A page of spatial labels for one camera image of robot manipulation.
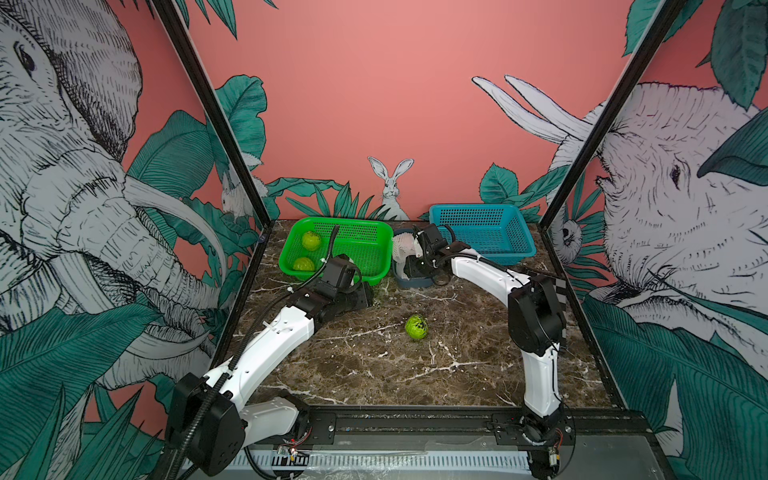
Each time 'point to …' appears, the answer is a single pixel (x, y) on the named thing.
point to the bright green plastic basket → (368, 242)
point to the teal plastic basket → (500, 234)
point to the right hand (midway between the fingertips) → (405, 264)
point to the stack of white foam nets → (404, 245)
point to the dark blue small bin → (414, 282)
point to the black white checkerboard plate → (560, 287)
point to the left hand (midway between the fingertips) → (369, 290)
